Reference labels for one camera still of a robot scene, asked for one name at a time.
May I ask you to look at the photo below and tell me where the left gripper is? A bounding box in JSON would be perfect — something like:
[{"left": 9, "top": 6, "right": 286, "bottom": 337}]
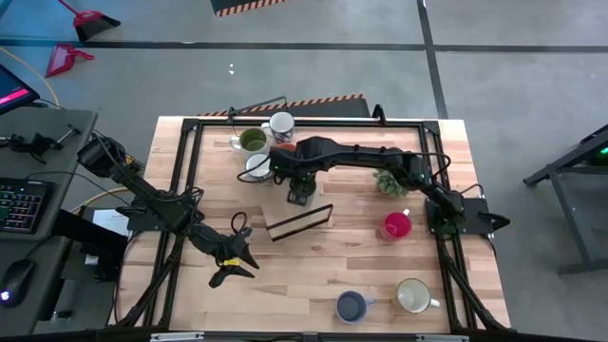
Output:
[{"left": 192, "top": 225, "right": 261, "bottom": 290}]

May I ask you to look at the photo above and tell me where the red mug white handle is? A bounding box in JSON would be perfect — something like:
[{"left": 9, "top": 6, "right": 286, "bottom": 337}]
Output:
[{"left": 379, "top": 208, "right": 413, "bottom": 242}]

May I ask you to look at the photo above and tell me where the grey-blue mug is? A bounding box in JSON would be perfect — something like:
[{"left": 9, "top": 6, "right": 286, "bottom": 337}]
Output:
[{"left": 335, "top": 290, "right": 376, "bottom": 326}]

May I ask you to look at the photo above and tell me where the cream white mug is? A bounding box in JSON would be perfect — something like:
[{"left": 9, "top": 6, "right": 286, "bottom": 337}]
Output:
[{"left": 394, "top": 277, "right": 442, "bottom": 315}]

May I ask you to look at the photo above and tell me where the white mug olive green inside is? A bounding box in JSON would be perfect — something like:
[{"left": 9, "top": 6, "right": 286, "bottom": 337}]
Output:
[{"left": 229, "top": 126, "right": 271, "bottom": 161}]

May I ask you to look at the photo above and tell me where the hazard-striped floor ramp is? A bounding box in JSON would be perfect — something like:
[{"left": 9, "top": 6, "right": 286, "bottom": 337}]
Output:
[{"left": 197, "top": 93, "right": 371, "bottom": 119}]

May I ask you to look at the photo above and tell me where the green potted plant patterned pot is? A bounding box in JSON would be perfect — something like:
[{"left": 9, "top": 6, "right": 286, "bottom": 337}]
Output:
[{"left": 372, "top": 168, "right": 409, "bottom": 199}]

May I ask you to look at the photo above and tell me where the white paper sheet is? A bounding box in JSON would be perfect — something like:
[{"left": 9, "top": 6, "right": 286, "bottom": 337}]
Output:
[{"left": 92, "top": 208, "right": 132, "bottom": 238}]

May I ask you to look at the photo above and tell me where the black box stand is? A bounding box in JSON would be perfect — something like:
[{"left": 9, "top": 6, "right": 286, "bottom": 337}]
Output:
[{"left": 50, "top": 208, "right": 129, "bottom": 282}]

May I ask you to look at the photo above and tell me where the hazard-striped floor mat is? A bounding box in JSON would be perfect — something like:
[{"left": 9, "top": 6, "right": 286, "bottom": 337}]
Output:
[{"left": 210, "top": 0, "right": 291, "bottom": 18}]

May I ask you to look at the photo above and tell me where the grey desk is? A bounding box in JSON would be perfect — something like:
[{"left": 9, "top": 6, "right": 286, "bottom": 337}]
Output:
[{"left": 0, "top": 106, "right": 100, "bottom": 338}]

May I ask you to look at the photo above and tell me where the black computer mouse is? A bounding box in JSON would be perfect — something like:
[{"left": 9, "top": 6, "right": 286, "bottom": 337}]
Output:
[{"left": 0, "top": 258, "right": 37, "bottom": 309}]

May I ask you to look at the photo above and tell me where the backlit black keyboard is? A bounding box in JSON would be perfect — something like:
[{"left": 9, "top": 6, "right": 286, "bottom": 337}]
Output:
[{"left": 0, "top": 178, "right": 54, "bottom": 235}]

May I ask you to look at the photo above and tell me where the black handheld gadget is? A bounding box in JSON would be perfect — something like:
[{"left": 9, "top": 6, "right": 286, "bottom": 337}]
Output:
[{"left": 0, "top": 123, "right": 82, "bottom": 163}]

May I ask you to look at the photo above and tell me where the red hand broom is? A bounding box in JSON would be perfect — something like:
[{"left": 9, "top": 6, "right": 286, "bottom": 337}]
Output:
[{"left": 56, "top": 0, "right": 123, "bottom": 43}]

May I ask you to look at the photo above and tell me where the red dustpan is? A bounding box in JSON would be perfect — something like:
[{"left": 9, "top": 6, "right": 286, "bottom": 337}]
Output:
[{"left": 45, "top": 43, "right": 96, "bottom": 80}]

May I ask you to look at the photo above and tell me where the desk monitor screen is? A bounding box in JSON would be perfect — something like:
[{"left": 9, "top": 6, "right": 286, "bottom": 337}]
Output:
[{"left": 0, "top": 64, "right": 42, "bottom": 116}]

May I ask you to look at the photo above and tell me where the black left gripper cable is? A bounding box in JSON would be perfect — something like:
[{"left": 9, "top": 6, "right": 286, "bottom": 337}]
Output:
[{"left": 231, "top": 211, "right": 249, "bottom": 237}]

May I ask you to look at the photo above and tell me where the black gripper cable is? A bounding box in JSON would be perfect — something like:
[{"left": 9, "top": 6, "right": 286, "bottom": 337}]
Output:
[
  {"left": 231, "top": 211, "right": 249, "bottom": 237},
  {"left": 237, "top": 154, "right": 275, "bottom": 184}
]

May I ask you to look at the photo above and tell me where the wooden shelf black wire frame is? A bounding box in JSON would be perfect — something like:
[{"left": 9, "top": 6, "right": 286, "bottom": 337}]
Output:
[{"left": 258, "top": 121, "right": 334, "bottom": 242}]

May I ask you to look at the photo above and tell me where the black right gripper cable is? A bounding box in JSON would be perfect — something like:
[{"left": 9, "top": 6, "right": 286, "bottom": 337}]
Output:
[{"left": 237, "top": 154, "right": 275, "bottom": 184}]

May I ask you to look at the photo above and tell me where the black aluminium table frame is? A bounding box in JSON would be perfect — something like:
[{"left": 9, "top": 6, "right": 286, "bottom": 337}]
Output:
[{"left": 111, "top": 116, "right": 512, "bottom": 333}]

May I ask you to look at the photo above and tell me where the silver bracket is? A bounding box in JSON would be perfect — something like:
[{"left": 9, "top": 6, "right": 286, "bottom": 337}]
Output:
[
  {"left": 150, "top": 332, "right": 205, "bottom": 342},
  {"left": 416, "top": 334, "right": 469, "bottom": 342}
]

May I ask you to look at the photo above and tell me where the yellow hose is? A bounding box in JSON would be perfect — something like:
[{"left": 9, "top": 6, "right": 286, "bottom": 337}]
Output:
[{"left": 69, "top": 186, "right": 132, "bottom": 214}]

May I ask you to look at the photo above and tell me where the black neighbouring desk frame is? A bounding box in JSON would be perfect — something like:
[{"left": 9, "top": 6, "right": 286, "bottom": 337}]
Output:
[{"left": 522, "top": 123, "right": 608, "bottom": 277}]

